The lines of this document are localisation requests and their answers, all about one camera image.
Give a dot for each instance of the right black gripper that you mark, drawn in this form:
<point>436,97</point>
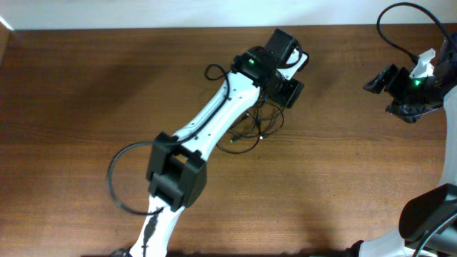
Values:
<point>397,76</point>

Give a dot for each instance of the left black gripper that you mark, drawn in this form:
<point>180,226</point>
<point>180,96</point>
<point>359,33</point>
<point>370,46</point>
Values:
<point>290,91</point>

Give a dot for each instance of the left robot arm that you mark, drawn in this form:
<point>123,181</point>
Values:
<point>256,90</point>

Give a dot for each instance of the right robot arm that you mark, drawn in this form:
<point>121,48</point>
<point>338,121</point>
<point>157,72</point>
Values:
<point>427,224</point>

